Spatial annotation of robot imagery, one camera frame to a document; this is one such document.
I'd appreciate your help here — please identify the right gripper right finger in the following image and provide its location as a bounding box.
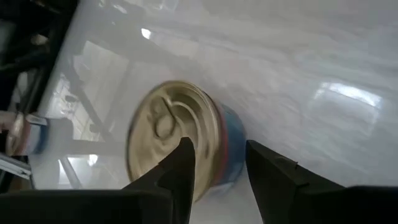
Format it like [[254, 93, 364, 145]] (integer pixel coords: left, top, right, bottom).
[[245, 139, 346, 224]]

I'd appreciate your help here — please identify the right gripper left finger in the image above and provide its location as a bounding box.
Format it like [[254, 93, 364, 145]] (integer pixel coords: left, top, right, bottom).
[[123, 136, 197, 224]]

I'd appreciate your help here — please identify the salmon can blue red label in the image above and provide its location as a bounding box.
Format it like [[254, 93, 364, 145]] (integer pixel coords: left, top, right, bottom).
[[125, 80, 247, 203], [5, 111, 50, 156]]

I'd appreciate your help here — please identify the silver metal bar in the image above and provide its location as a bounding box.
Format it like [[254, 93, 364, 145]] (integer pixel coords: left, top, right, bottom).
[[0, 152, 32, 181]]

